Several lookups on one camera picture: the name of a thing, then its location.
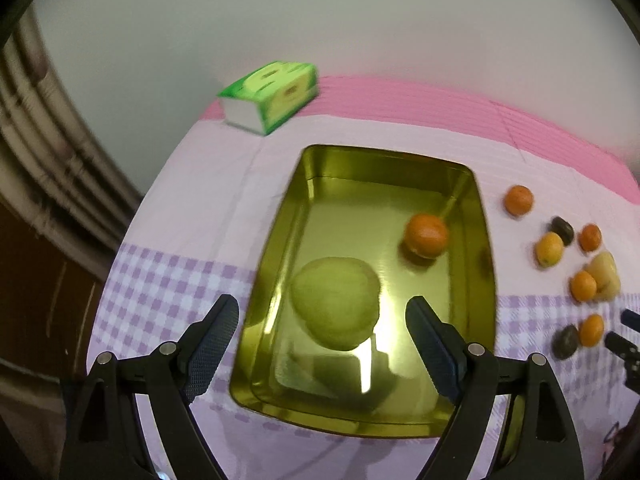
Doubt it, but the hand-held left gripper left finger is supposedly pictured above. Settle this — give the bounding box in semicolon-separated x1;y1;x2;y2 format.
59;294;240;480

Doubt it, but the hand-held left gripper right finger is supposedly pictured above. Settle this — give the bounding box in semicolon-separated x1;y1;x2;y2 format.
406;296;585;480

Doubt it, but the orange tangerine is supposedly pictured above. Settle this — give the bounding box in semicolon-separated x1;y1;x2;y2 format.
404;213;449;260
570;270;599;303
503;185;534;217
579;314;605;347
579;224;603;253

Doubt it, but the dark brown fruit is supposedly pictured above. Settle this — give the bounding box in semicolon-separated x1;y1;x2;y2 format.
552;325;581;361
550;216;576;246

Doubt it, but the pale yellow apple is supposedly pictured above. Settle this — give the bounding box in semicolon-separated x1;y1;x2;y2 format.
586;251;622;302

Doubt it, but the yellowish tangerine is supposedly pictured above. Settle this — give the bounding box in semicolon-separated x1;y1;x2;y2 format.
535;232;565;268

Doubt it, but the green apple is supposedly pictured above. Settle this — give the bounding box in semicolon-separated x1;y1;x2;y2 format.
290;256;382;352

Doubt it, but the gold metal tin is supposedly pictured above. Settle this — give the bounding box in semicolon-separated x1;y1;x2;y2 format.
229;144;498;441

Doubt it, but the pink checked tablecloth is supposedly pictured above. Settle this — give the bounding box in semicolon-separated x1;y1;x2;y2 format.
87;75;640;480

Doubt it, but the brown wooden cabinet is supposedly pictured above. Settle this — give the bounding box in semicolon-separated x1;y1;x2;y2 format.
0;195;108;366

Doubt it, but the beige curtain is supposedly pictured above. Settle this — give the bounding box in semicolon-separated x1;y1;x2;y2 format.
0;10;146;271

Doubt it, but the green tissue pack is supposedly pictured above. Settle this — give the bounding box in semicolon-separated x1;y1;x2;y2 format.
217;61;320;136

